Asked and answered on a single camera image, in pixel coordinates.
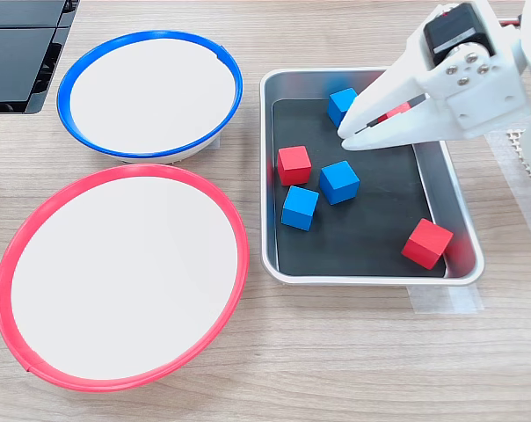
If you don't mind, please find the small red cube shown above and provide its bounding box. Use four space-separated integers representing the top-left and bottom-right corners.
400 218 455 271
276 145 313 186
377 100 414 127

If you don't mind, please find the small blue cube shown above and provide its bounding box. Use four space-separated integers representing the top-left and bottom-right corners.
326 87 359 129
318 160 361 207
280 185 320 232

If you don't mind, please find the steel tray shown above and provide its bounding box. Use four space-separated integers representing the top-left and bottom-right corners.
259 66 486 287

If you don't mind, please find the black tray mat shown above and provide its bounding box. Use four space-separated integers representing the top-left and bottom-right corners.
272 98 447 279

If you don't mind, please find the translucent film sheet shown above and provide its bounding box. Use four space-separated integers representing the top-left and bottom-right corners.
484 131 531 258

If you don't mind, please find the clear tape strip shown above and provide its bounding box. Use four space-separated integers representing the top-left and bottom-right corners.
406 284 485 315

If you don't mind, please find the white plate blue rim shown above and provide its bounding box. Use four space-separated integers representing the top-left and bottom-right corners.
56 29 244 166

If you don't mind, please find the white plate red rim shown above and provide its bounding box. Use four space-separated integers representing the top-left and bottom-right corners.
0 163 251 394

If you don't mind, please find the black electronic device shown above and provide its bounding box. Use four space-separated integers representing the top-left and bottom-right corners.
0 0 81 115

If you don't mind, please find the pale perforated base plate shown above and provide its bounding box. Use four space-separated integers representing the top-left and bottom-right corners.
506 127 531 206

